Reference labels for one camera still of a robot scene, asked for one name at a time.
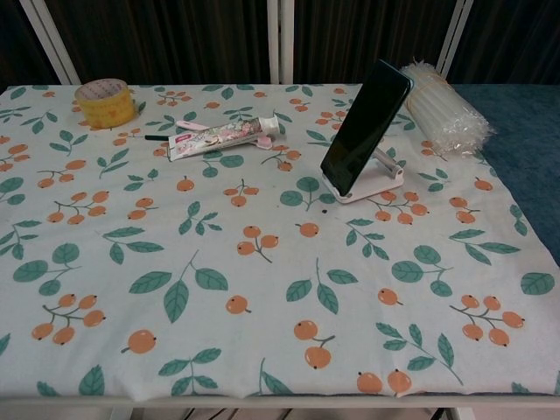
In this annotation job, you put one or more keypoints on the black smartphone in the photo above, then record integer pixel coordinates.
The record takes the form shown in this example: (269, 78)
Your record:
(363, 131)

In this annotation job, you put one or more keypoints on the white partition frame post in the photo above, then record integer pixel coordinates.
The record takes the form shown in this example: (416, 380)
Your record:
(52, 44)
(455, 39)
(280, 39)

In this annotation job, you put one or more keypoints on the blue fabric mat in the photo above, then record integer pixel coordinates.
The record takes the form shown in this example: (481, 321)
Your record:
(525, 144)

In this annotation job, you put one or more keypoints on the white folding phone stand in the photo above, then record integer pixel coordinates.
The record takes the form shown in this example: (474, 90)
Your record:
(376, 181)

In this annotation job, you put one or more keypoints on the thin black pen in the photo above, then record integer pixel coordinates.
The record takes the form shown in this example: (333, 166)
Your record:
(157, 137)

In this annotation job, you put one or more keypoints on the yellow tape roll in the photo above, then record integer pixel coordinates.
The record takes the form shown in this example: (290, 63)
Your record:
(107, 109)

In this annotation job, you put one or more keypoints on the floral leaf print tablecloth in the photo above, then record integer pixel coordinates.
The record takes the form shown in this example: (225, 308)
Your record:
(175, 245)

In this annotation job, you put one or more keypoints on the pink white toothbrush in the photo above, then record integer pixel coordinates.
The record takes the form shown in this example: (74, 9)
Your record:
(192, 125)

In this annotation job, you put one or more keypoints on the floral toothpaste tube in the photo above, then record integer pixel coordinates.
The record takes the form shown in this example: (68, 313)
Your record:
(214, 137)

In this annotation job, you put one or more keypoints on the clear plastic stick bundle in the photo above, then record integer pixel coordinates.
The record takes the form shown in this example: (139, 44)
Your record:
(446, 111)

